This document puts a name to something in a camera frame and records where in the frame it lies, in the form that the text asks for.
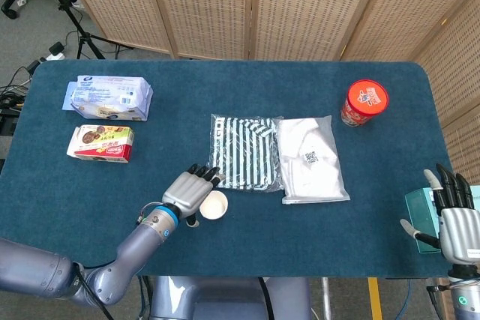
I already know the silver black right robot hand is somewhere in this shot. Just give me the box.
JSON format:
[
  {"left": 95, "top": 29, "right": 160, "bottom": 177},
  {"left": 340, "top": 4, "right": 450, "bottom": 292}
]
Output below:
[{"left": 400, "top": 163, "right": 480, "bottom": 265}]

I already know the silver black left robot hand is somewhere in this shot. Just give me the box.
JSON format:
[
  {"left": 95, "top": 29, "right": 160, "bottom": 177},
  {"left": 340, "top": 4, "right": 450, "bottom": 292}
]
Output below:
[{"left": 161, "top": 163, "right": 226, "bottom": 228}]

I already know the small white paper cup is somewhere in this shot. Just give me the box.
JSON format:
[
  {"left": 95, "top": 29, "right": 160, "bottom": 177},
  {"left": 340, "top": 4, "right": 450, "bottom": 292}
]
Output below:
[{"left": 198, "top": 189, "right": 229, "bottom": 220}]

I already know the striped packaged shirt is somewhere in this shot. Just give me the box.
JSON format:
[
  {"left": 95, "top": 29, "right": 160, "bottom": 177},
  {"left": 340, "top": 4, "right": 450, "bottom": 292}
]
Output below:
[{"left": 204, "top": 112, "right": 285, "bottom": 193}]

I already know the white packaged shirt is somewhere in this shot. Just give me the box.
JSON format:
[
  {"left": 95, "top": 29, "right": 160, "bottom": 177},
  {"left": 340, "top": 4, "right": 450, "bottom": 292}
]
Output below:
[{"left": 271, "top": 114, "right": 352, "bottom": 205}]

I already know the teal speaker product box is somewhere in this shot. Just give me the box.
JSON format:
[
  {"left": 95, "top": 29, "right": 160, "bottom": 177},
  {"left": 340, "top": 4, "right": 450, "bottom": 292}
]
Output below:
[{"left": 403, "top": 184, "right": 480, "bottom": 254}]

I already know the red green cookie box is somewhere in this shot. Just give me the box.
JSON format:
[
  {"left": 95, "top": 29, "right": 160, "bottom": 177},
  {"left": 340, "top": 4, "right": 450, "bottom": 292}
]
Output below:
[{"left": 66, "top": 124, "right": 135, "bottom": 163}]

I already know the blue felt table mat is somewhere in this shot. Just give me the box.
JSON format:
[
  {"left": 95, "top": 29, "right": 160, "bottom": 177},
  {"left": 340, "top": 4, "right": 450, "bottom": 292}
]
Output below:
[{"left": 0, "top": 59, "right": 474, "bottom": 280}]

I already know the grey robot torso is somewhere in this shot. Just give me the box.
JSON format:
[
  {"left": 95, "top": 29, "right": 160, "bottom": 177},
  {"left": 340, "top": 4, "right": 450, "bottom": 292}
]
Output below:
[{"left": 149, "top": 276, "right": 312, "bottom": 320}]

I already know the white blue tissue pack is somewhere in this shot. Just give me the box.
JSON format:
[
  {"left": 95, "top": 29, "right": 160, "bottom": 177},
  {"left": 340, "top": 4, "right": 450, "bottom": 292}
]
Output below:
[{"left": 61, "top": 75, "right": 155, "bottom": 122}]

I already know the metal table leg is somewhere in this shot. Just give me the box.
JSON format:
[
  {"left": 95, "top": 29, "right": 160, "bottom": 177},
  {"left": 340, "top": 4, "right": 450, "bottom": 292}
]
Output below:
[{"left": 321, "top": 277, "right": 333, "bottom": 320}]

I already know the red instant noodle cup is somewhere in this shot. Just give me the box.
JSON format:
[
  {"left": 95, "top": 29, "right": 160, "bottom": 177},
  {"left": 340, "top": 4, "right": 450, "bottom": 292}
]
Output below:
[{"left": 340, "top": 79, "right": 390, "bottom": 127}]

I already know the black tripod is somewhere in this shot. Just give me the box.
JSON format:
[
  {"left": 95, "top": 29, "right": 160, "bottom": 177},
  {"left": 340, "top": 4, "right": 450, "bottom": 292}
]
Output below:
[{"left": 22, "top": 0, "right": 134, "bottom": 61}]

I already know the wicker folding screen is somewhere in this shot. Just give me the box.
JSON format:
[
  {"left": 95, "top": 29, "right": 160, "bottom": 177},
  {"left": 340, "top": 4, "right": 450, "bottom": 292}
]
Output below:
[{"left": 55, "top": 0, "right": 480, "bottom": 320}]

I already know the black floor cable bundle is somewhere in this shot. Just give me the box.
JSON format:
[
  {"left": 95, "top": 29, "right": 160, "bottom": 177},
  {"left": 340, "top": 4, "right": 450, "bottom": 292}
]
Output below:
[{"left": 0, "top": 64, "right": 38, "bottom": 137}]

